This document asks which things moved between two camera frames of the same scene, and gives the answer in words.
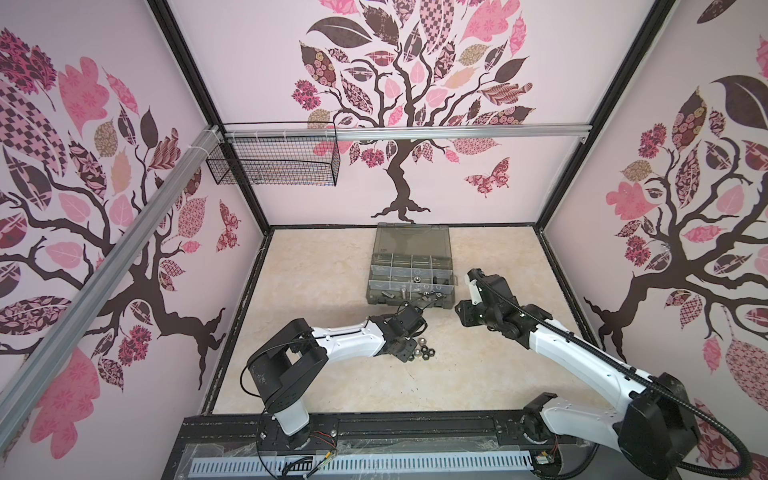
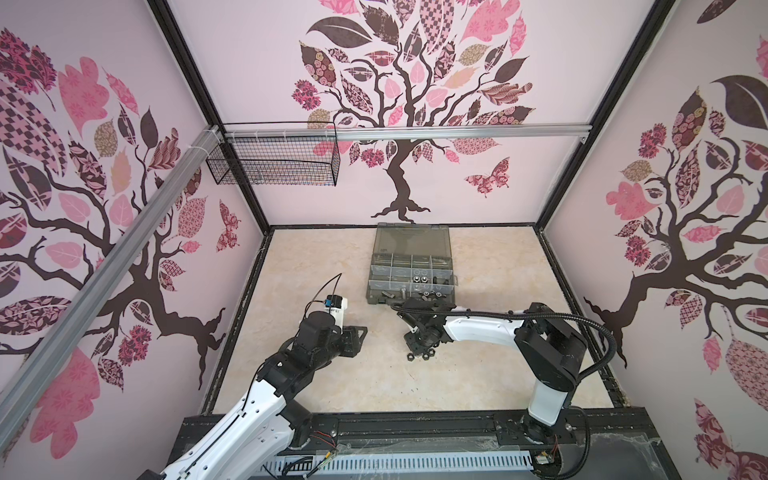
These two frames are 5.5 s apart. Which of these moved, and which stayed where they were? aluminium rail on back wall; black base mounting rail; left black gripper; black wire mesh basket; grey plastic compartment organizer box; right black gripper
Moved: right black gripper; left black gripper
Stayed: black wire mesh basket; black base mounting rail; grey plastic compartment organizer box; aluminium rail on back wall
